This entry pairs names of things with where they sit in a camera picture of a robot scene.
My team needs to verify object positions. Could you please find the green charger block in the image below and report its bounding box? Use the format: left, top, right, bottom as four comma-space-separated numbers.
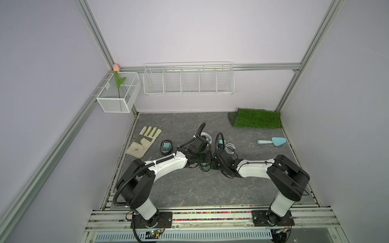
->
204, 164, 211, 171

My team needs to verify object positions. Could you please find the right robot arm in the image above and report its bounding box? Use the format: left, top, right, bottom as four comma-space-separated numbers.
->
213, 132, 310, 226

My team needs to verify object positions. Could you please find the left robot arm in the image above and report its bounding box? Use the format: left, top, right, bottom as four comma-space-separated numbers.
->
112, 123, 212, 221

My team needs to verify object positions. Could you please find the green artificial grass mat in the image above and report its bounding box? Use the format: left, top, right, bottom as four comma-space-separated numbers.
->
228, 108, 283, 129

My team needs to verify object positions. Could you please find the beige gardening glove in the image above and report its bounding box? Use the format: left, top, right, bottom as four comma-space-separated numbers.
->
126, 126, 162, 159

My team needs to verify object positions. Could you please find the teal garden trowel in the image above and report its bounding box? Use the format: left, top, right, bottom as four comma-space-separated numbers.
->
257, 137, 287, 147

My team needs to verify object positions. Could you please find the artificial pink tulip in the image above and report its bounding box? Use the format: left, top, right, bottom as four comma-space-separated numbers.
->
113, 64, 126, 98

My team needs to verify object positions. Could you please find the white wire wall shelf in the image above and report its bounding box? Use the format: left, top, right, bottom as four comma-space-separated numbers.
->
143, 62, 235, 95

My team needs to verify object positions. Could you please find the white mesh wall basket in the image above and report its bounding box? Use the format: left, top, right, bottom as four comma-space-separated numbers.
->
96, 71, 141, 113

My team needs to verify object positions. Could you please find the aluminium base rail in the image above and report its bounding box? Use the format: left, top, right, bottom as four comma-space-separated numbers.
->
85, 205, 340, 231

